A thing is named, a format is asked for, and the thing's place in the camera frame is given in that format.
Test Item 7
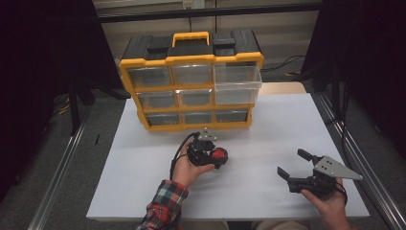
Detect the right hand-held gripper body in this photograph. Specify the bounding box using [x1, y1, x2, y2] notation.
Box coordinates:
[286, 155, 364, 197]

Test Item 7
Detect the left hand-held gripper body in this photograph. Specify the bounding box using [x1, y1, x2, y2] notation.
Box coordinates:
[186, 127, 218, 167]

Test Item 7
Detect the round red metal tin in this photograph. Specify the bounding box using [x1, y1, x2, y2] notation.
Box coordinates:
[210, 148, 228, 167]

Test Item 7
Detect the yellow black drawer organizer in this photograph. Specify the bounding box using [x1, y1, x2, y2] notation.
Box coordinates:
[118, 29, 265, 132]

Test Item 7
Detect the person's left hand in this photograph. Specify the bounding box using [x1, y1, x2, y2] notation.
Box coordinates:
[171, 149, 215, 189]

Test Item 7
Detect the person's right hand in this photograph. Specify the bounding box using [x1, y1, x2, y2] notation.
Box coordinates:
[300, 177, 349, 224]

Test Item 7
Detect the person's right leg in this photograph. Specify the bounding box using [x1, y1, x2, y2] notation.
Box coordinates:
[255, 219, 307, 230]

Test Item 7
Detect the light wooden table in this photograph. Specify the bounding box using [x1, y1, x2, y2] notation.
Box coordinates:
[259, 81, 307, 96]

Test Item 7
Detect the grid of clear plastic drawers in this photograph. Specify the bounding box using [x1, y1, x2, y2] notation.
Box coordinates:
[127, 62, 251, 127]

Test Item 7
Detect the black curtain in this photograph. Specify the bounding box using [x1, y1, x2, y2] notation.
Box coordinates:
[301, 0, 406, 161]
[0, 0, 124, 202]

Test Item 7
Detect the black metal stand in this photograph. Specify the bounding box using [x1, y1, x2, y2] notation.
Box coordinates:
[66, 80, 97, 135]

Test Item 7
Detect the black horizontal bar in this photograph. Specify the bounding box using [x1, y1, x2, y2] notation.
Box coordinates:
[97, 2, 324, 23]

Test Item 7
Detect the right hand-held gripper cable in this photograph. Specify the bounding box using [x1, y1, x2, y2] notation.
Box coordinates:
[334, 181, 349, 206]

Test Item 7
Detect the hand-held gripper cable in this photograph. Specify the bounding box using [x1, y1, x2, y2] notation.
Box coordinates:
[169, 131, 201, 181]
[334, 181, 349, 206]

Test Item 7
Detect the left hand-held gripper cable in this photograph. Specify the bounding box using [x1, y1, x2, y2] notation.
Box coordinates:
[169, 131, 201, 181]

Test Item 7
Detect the aluminium floor rail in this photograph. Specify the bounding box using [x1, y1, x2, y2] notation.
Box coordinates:
[314, 94, 406, 230]
[27, 123, 87, 230]

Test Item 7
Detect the black floor cable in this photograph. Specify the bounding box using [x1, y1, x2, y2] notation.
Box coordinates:
[259, 55, 306, 73]

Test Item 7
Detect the yellow floor cable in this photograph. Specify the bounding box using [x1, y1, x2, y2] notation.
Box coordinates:
[56, 95, 72, 117]

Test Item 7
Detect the white wall outlet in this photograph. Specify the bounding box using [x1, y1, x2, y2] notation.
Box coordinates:
[182, 0, 206, 10]

